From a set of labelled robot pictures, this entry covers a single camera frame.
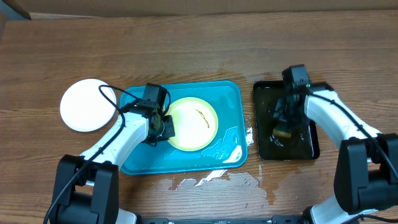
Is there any green yellow sponge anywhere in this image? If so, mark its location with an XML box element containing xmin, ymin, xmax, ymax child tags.
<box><xmin>272</xmin><ymin>124</ymin><xmax>292</xmax><ymax>138</ymax></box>

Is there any yellow plate with sauce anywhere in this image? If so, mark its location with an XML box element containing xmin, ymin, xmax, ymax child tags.
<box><xmin>167</xmin><ymin>97</ymin><xmax>219</xmax><ymax>152</ymax></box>

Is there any pink-white plate with sauce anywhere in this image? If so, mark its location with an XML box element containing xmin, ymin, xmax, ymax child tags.
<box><xmin>60</xmin><ymin>78</ymin><xmax>116</xmax><ymax>132</ymax></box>

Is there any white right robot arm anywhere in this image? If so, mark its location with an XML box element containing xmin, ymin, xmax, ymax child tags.
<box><xmin>274</xmin><ymin>83</ymin><xmax>397</xmax><ymax>223</ymax></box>

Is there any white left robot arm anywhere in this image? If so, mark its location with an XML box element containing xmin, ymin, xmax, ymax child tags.
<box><xmin>44</xmin><ymin>100</ymin><xmax>175</xmax><ymax>224</ymax></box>

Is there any black water tray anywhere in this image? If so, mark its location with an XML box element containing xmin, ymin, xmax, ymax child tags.
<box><xmin>253</xmin><ymin>81</ymin><xmax>320</xmax><ymax>161</ymax></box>

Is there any teal plastic tray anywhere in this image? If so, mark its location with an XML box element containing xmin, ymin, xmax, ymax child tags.
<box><xmin>121</xmin><ymin>80</ymin><xmax>248</xmax><ymax>175</ymax></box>

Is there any brown cardboard backdrop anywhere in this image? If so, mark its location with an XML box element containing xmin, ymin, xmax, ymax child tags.
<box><xmin>4</xmin><ymin>0</ymin><xmax>397</xmax><ymax>17</ymax></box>

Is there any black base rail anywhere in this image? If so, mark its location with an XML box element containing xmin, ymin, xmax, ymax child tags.
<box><xmin>136</xmin><ymin>215</ymin><xmax>311</xmax><ymax>224</ymax></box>

